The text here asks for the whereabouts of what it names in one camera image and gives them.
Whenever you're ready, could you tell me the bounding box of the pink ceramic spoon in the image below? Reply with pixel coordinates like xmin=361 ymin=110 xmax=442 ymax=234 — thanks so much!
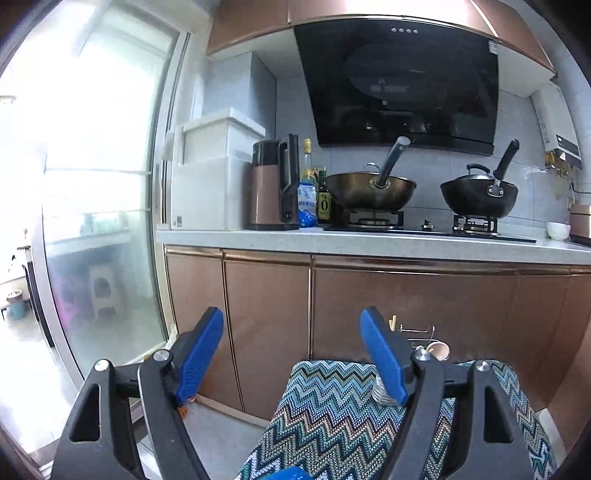
xmin=427 ymin=341 xmax=451 ymax=361

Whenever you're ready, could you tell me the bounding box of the zigzag knitted table cloth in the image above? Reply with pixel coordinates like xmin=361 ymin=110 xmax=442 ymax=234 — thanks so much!
xmin=235 ymin=360 xmax=557 ymax=479

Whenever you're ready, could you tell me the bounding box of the white plastic stool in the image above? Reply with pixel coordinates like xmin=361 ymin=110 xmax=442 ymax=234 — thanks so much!
xmin=89 ymin=263 xmax=124 ymax=319

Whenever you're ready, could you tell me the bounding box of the gas stove top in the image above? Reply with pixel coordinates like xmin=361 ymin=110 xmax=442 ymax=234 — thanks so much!
xmin=320 ymin=210 xmax=536 ymax=244

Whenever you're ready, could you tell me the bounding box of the brass wok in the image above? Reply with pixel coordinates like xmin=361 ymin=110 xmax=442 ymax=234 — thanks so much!
xmin=325 ymin=136 xmax=417 ymax=213

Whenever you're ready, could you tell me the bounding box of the dark sauce bottle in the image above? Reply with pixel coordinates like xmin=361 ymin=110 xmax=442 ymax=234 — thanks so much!
xmin=317 ymin=170 xmax=332 ymax=225

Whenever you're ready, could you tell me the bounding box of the oil bottle yellow cap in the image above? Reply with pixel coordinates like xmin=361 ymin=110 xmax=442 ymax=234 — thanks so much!
xmin=297 ymin=138 xmax=318 ymax=228

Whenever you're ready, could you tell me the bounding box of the copper electric kettle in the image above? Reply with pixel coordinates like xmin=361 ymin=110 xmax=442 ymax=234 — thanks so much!
xmin=249 ymin=133 xmax=301 ymax=231

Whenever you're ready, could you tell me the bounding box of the black wok with lid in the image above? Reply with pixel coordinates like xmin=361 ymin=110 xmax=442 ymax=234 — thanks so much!
xmin=440 ymin=139 xmax=520 ymax=219

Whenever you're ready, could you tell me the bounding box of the white storage box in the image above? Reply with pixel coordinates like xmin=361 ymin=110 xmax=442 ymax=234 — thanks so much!
xmin=164 ymin=108 xmax=266 ymax=231

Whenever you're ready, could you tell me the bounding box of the white bowl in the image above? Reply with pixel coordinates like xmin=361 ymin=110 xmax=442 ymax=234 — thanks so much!
xmin=546 ymin=222 xmax=571 ymax=241

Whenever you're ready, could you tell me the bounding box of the copper pot on counter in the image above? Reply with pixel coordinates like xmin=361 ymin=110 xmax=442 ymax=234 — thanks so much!
xmin=569 ymin=203 xmax=591 ymax=246

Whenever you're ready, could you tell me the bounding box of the black range hood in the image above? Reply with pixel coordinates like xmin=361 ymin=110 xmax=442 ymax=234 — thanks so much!
xmin=294 ymin=18 xmax=499 ymax=156

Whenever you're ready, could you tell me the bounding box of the white water heater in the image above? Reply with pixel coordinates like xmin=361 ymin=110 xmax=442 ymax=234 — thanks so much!
xmin=531 ymin=81 xmax=583 ymax=170

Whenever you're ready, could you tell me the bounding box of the wire utensil basket with liner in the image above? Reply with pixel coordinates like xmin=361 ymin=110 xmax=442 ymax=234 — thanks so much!
xmin=360 ymin=308 xmax=448 ymax=409

